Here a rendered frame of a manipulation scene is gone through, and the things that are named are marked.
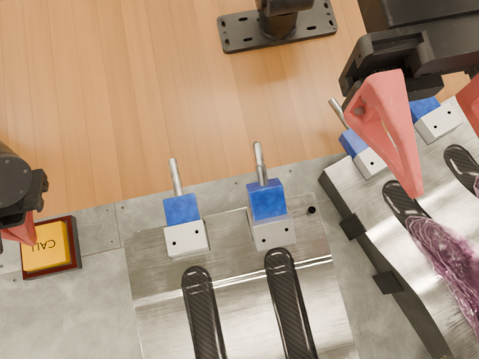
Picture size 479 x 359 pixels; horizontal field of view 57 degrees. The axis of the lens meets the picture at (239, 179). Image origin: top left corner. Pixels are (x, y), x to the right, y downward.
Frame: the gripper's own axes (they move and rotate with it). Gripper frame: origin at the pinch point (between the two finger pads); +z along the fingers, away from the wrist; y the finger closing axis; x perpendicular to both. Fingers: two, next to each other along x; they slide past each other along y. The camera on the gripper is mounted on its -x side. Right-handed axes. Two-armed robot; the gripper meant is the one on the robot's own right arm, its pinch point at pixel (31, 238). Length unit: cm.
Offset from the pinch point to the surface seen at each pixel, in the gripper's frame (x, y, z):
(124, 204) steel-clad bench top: 6.3, 11.8, 3.7
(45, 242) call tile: 1.0, 0.8, 2.6
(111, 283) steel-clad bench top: -3.6, 8.1, 9.3
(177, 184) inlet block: 0.3, 21.1, -4.1
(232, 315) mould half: -14.9, 24.5, 5.5
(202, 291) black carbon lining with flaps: -11.5, 21.4, 4.0
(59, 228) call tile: 2.4, 2.9, 1.8
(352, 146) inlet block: 2.1, 46.2, -2.4
